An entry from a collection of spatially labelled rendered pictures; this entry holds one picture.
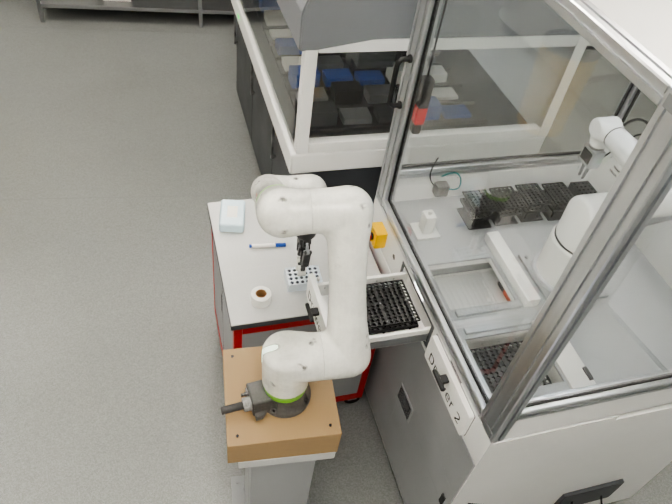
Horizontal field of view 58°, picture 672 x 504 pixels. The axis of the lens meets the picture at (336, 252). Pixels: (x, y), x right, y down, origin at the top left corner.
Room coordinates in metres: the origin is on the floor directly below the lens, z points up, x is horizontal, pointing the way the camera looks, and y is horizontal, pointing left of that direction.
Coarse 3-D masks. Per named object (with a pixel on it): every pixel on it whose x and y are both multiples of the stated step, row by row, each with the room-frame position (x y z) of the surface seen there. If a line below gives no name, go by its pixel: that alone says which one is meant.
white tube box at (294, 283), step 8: (288, 272) 1.46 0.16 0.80; (296, 272) 1.47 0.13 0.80; (312, 272) 1.48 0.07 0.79; (288, 280) 1.42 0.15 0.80; (296, 280) 1.43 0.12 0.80; (304, 280) 1.44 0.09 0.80; (320, 280) 1.45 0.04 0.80; (288, 288) 1.40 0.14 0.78; (296, 288) 1.41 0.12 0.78; (304, 288) 1.42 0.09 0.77
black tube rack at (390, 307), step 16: (368, 288) 1.36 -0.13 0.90; (384, 288) 1.37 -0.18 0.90; (400, 288) 1.38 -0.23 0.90; (368, 304) 1.29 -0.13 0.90; (384, 304) 1.30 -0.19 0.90; (400, 304) 1.31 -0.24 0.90; (368, 320) 1.22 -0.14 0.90; (384, 320) 1.24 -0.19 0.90; (400, 320) 1.25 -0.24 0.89; (416, 320) 1.26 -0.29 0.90
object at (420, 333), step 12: (372, 276) 1.42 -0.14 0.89; (384, 276) 1.43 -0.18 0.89; (396, 276) 1.45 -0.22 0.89; (408, 276) 1.46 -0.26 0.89; (324, 288) 1.35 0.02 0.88; (408, 288) 1.44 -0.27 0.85; (324, 300) 1.33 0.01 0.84; (420, 312) 1.33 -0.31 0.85; (420, 324) 1.30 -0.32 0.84; (372, 336) 1.17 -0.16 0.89; (384, 336) 1.18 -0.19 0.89; (396, 336) 1.19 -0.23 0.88; (408, 336) 1.21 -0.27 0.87; (420, 336) 1.22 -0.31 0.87; (372, 348) 1.16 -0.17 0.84
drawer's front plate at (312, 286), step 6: (312, 276) 1.34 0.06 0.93; (312, 282) 1.32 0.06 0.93; (312, 288) 1.30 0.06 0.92; (318, 288) 1.30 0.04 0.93; (306, 294) 1.35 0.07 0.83; (312, 294) 1.29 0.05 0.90; (318, 294) 1.27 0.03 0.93; (312, 300) 1.29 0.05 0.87; (318, 300) 1.25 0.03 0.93; (312, 306) 1.28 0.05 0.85; (318, 306) 1.23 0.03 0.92; (324, 306) 1.23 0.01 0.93; (324, 312) 1.20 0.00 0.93; (318, 318) 1.21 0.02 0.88; (324, 318) 1.18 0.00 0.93; (318, 324) 1.21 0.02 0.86; (324, 324) 1.16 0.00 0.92; (318, 330) 1.20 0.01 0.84
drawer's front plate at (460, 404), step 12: (432, 336) 1.18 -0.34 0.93; (432, 348) 1.16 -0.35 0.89; (432, 360) 1.14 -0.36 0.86; (444, 360) 1.10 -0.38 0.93; (432, 372) 1.12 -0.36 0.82; (444, 372) 1.07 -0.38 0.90; (444, 384) 1.05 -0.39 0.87; (456, 384) 1.02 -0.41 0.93; (444, 396) 1.03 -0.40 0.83; (456, 396) 0.99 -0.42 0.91; (456, 408) 0.97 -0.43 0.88; (468, 408) 0.95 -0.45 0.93; (456, 420) 0.95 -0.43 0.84; (468, 420) 0.92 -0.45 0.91
